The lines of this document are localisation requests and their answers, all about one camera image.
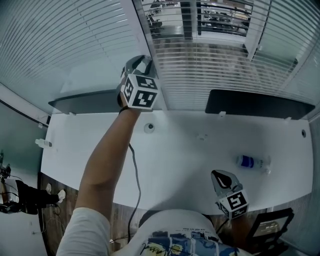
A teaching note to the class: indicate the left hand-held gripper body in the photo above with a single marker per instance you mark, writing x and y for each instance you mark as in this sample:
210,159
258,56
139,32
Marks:
141,95

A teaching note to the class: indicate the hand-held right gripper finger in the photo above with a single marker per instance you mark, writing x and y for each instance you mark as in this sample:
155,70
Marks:
218,180
230,178

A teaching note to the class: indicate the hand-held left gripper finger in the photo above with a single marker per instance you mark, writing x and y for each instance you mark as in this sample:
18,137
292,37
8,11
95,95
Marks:
150,67
130,63

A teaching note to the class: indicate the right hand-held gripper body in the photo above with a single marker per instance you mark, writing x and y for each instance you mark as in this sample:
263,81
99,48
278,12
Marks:
233,203

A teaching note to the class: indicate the person's right forearm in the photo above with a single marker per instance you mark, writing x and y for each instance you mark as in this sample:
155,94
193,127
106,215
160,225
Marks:
240,232

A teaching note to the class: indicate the person's left forearm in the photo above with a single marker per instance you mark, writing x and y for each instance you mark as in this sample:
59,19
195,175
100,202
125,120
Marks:
105,162

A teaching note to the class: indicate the black wristband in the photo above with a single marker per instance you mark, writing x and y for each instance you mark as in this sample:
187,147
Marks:
122,109

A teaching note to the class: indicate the blue label pump bottle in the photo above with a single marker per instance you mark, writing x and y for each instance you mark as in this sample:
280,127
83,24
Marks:
246,161

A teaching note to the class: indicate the black tablet screen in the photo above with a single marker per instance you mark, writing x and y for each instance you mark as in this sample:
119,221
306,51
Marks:
271,226

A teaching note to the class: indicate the black plastic-wrapped office chair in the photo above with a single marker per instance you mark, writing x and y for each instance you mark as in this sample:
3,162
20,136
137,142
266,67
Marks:
257,243

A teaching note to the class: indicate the black desk divider panel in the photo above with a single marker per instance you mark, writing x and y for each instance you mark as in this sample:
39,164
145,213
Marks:
82,101
260,105

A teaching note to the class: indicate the small clear bottle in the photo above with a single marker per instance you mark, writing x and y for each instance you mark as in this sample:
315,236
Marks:
42,143

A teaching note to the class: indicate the grey door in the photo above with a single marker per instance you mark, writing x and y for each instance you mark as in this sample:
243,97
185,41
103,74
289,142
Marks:
20,130

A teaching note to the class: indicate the white window frame post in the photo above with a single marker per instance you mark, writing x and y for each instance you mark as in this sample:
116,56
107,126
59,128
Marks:
138,30

